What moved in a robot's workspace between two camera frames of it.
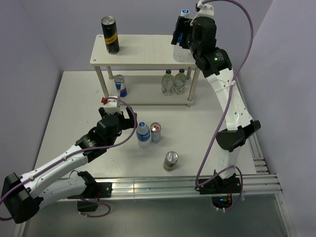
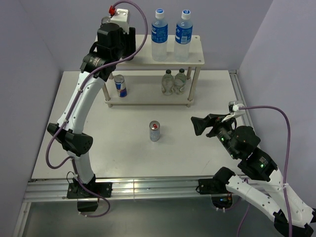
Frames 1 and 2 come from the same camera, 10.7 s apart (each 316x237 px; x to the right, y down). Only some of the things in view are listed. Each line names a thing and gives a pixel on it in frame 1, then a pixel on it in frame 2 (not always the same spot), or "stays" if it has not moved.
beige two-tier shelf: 143,51 stays
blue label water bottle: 180,54 stays
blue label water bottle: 143,135 → 159,33
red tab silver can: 155,130 stays
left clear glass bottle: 167,83 stays
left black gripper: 127,122 → 130,39
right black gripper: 182,23 → 215,120
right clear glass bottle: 179,82 stays
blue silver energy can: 119,81 stays
